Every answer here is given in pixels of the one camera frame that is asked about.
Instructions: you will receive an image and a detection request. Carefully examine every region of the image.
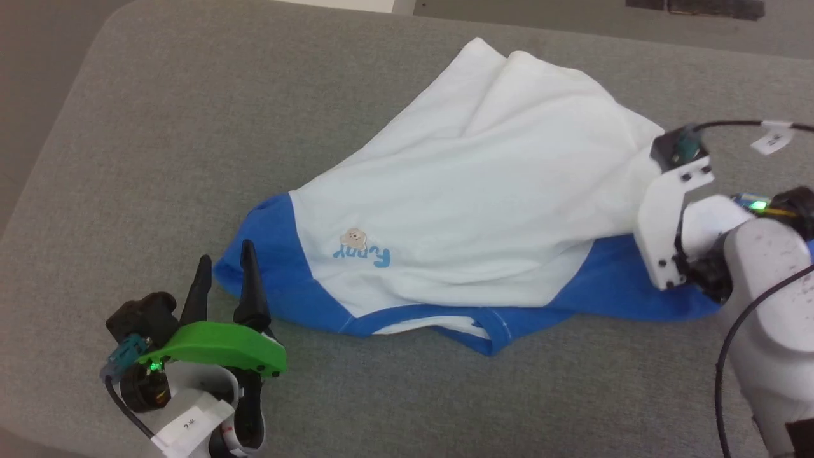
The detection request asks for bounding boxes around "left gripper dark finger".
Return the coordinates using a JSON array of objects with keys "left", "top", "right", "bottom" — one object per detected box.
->
[
  {"left": 179, "top": 255, "right": 213, "bottom": 327},
  {"left": 233, "top": 239, "right": 273, "bottom": 333}
]

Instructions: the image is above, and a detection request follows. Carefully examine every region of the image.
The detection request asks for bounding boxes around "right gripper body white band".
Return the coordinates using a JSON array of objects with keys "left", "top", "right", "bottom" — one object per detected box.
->
[{"left": 635, "top": 155, "right": 732, "bottom": 303}]

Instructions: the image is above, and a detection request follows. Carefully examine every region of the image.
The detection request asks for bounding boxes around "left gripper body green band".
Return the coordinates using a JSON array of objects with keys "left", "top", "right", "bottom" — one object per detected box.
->
[{"left": 136, "top": 321, "right": 289, "bottom": 454}]

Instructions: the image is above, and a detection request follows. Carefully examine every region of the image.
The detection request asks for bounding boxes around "white and blue t-shirt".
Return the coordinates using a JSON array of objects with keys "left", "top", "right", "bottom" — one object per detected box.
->
[{"left": 212, "top": 36, "right": 814, "bottom": 357}]

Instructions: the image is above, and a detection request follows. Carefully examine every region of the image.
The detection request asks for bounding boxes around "large black floor tape patch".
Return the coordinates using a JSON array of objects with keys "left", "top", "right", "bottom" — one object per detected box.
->
[{"left": 666, "top": 0, "right": 766, "bottom": 22}]

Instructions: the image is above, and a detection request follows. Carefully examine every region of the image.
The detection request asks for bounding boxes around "white rectangular box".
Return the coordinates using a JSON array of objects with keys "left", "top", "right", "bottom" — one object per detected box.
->
[{"left": 273, "top": 0, "right": 415, "bottom": 15}]

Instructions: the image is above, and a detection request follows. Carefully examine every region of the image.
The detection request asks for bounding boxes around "left cable white paper tag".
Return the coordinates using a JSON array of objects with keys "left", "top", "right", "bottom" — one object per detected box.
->
[{"left": 151, "top": 389, "right": 235, "bottom": 456}]

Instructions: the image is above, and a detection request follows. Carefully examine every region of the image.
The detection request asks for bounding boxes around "cable white paper tag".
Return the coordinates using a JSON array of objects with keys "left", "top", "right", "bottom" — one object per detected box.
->
[
  {"left": 750, "top": 120, "right": 796, "bottom": 156},
  {"left": 151, "top": 389, "right": 235, "bottom": 456}
]

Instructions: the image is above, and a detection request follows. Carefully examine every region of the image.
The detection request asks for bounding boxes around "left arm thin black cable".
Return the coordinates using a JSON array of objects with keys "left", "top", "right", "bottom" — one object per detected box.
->
[{"left": 104, "top": 377, "right": 157, "bottom": 441}]

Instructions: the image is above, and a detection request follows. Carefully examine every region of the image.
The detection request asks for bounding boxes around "right cable white paper tag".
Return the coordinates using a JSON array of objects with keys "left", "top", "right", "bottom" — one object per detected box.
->
[{"left": 750, "top": 120, "right": 796, "bottom": 156}]

